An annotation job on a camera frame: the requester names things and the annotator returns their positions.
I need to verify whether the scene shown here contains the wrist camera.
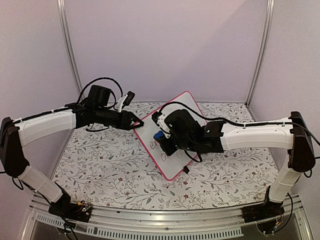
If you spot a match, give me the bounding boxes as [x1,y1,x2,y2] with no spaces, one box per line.
[115,91,135,113]
[151,111,171,139]

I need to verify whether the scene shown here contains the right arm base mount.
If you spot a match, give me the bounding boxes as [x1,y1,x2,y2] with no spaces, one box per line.
[241,189,285,235]

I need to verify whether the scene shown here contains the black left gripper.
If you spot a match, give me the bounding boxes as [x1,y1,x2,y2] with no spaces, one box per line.
[95,106,144,131]

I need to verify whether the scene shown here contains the right aluminium frame post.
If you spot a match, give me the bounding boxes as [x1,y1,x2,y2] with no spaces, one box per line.
[245,0,275,108]

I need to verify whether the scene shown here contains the wire easel stand black tips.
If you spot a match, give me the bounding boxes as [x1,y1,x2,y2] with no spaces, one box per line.
[183,165,190,174]

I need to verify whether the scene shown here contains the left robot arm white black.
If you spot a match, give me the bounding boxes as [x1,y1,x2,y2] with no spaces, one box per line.
[0,85,144,217]

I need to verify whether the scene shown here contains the pink framed whiteboard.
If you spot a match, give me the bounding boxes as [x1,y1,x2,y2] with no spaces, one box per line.
[134,91,207,181]

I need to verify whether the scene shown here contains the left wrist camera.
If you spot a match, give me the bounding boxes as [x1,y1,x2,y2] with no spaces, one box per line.
[115,91,135,113]

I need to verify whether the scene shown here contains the aluminium frame post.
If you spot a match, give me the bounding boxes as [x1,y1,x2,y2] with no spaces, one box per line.
[56,0,83,94]
[245,0,275,108]

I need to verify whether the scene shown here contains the front aluminium rail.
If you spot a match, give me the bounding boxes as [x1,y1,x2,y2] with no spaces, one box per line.
[21,194,314,240]

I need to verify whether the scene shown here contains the left aluminium frame post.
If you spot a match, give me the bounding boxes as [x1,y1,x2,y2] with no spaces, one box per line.
[56,0,83,94]

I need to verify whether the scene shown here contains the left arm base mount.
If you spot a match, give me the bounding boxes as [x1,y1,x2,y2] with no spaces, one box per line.
[48,192,92,223]

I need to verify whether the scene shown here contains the floral patterned table mat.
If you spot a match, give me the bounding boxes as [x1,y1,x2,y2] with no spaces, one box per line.
[49,101,285,210]

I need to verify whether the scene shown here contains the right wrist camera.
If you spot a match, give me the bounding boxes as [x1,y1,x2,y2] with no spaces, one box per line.
[151,111,171,139]

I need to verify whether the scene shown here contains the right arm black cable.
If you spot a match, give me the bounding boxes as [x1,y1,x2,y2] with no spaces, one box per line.
[158,101,320,226]

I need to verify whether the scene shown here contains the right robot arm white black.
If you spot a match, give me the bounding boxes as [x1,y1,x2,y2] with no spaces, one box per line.
[152,109,316,218]

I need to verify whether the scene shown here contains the blue whiteboard eraser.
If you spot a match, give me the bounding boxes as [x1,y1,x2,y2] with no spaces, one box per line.
[153,130,166,141]

